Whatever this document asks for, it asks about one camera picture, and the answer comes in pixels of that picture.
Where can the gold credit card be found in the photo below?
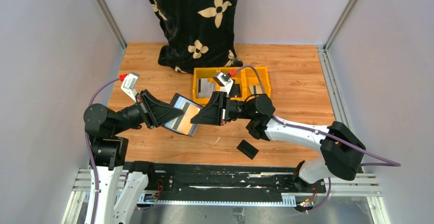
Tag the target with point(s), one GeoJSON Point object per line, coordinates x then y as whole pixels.
{"type": "Point", "coordinates": [182, 124]}

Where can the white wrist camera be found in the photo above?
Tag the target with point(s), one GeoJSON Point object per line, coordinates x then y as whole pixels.
{"type": "Point", "coordinates": [128, 84]}
{"type": "Point", "coordinates": [224, 81]}

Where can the black floral blanket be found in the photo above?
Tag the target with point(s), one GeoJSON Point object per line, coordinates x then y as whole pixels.
{"type": "Point", "coordinates": [199, 33]}

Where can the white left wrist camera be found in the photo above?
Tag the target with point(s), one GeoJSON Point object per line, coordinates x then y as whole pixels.
{"type": "Point", "coordinates": [128, 84]}

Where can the aluminium frame rail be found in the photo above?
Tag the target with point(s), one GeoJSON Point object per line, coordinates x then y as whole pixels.
{"type": "Point", "coordinates": [112, 23]}

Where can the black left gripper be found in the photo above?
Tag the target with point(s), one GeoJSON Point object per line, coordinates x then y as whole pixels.
{"type": "Point", "coordinates": [157, 111]}

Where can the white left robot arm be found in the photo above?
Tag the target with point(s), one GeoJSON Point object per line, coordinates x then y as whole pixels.
{"type": "Point", "coordinates": [108, 152]}

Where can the yellow plastic bin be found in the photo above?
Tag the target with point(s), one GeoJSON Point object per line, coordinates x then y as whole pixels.
{"type": "Point", "coordinates": [244, 77]}

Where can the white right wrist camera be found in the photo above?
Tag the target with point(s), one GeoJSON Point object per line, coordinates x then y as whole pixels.
{"type": "Point", "coordinates": [224, 81]}

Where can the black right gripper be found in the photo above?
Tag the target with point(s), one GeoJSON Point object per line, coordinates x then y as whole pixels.
{"type": "Point", "coordinates": [211, 114]}

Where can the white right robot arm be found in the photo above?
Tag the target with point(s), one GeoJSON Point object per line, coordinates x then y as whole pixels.
{"type": "Point", "coordinates": [341, 151]}

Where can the black credit card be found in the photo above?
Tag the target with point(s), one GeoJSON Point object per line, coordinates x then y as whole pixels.
{"type": "Point", "coordinates": [247, 149]}

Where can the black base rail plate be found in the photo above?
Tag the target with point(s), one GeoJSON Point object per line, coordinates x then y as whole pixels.
{"type": "Point", "coordinates": [222, 183]}

